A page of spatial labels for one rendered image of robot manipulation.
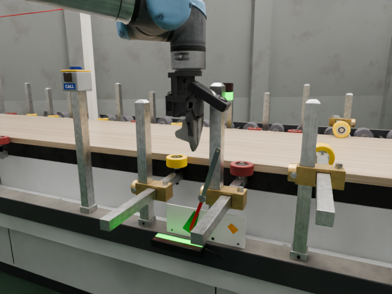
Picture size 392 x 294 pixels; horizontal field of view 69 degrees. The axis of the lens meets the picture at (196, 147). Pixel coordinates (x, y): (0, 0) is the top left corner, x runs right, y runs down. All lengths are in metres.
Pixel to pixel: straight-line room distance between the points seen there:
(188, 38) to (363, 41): 5.61
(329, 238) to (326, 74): 4.81
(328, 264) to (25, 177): 1.46
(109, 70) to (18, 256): 3.14
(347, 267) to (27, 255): 1.65
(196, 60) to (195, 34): 0.06
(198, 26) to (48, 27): 4.10
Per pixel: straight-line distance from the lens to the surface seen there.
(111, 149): 1.30
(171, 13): 0.56
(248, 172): 0.98
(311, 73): 5.58
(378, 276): 0.93
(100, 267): 1.63
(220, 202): 0.81
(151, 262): 1.12
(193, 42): 0.73
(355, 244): 1.12
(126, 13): 0.56
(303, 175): 0.79
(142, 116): 0.92
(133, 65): 4.59
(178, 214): 0.94
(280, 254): 0.91
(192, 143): 0.76
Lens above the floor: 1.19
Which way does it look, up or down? 13 degrees down
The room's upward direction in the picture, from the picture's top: straight up
